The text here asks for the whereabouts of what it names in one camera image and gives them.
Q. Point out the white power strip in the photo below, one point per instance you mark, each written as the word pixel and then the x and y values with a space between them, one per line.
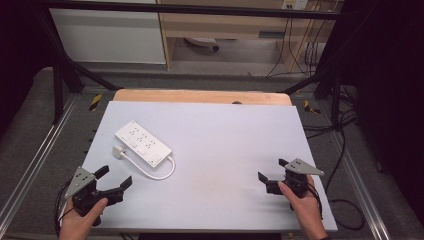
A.
pixel 143 142

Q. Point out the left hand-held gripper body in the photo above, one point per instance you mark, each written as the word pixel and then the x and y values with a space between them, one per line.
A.
pixel 79 181

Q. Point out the aluminium rail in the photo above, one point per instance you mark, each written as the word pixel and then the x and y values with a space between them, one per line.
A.
pixel 36 160
pixel 363 186

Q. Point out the person's left hand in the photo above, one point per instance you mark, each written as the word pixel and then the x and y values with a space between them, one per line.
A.
pixel 80 223

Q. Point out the light wooden board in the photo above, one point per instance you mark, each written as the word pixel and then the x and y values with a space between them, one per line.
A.
pixel 200 97

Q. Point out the light wooden desk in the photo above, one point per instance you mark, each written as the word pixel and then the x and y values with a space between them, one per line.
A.
pixel 226 23

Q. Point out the white plug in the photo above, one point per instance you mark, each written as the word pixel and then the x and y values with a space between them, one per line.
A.
pixel 117 151

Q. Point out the office chair base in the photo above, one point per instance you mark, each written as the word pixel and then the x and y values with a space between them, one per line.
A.
pixel 203 41

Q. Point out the black curtain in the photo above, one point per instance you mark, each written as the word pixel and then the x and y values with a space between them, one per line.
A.
pixel 16 50
pixel 390 100

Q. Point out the black metal frame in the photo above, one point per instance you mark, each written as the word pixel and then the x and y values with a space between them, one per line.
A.
pixel 186 8

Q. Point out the white wall outlet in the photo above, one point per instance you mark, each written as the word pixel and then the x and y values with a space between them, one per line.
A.
pixel 294 4

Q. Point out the person's right hand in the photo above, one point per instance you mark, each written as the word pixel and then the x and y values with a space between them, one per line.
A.
pixel 306 210

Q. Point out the white cabinet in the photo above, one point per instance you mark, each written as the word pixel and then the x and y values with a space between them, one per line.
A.
pixel 106 36

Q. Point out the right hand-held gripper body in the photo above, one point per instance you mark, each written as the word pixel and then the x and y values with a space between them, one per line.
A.
pixel 297 178

